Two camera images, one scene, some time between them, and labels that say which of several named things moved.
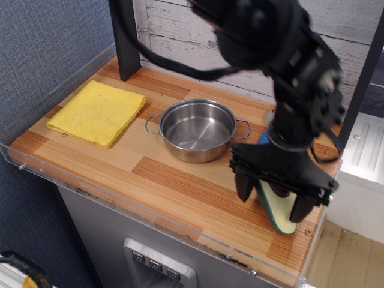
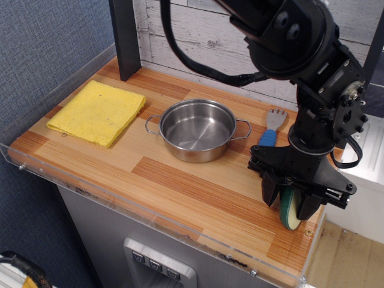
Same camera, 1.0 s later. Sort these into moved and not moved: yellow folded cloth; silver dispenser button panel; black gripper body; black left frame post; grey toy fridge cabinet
Moved: black gripper body
Not moved: yellow folded cloth; grey toy fridge cabinet; black left frame post; silver dispenser button panel
